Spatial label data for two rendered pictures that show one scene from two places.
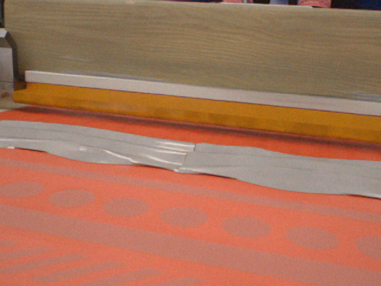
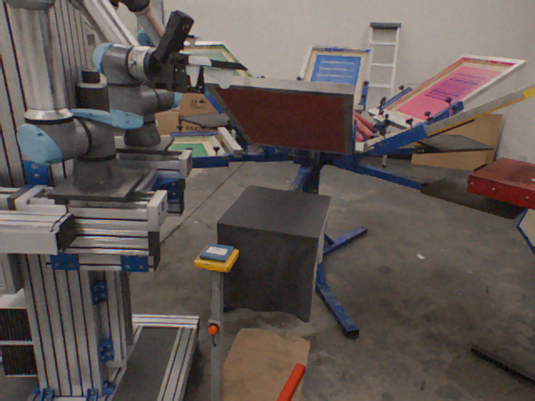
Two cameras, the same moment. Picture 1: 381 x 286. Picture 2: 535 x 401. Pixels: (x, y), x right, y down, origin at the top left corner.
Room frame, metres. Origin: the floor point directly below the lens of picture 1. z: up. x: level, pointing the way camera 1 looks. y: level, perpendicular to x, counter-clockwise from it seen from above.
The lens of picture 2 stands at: (-1.87, 0.37, 1.77)
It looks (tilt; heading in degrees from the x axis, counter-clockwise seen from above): 22 degrees down; 353
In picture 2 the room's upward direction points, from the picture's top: 3 degrees clockwise
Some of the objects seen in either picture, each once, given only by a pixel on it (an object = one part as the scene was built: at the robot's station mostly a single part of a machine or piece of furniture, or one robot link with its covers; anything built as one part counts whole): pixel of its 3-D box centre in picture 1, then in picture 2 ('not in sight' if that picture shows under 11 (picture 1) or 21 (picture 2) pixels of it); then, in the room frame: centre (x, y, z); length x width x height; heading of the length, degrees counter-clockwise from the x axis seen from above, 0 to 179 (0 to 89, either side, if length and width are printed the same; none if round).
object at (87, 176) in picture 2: not in sight; (97, 167); (-0.51, 0.74, 1.31); 0.15 x 0.15 x 0.10
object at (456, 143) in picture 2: not in sight; (397, 149); (1.13, -0.96, 0.91); 1.34 x 0.40 x 0.08; 100
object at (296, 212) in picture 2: not in sight; (278, 208); (-0.03, 0.09, 0.95); 0.48 x 0.44 x 0.01; 160
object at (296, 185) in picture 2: not in sight; (297, 185); (0.44, -0.08, 0.89); 1.24 x 0.06 x 0.06; 160
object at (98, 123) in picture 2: not in sight; (91, 131); (-0.52, 0.75, 1.42); 0.13 x 0.12 x 0.14; 148
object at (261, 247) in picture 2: not in sight; (264, 272); (-0.24, 0.17, 0.74); 0.45 x 0.03 x 0.43; 70
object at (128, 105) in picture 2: not in sight; (130, 104); (-0.75, 0.58, 1.56); 0.11 x 0.08 x 0.11; 148
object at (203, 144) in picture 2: not in sight; (181, 136); (0.87, 0.59, 1.05); 1.08 x 0.61 x 0.23; 100
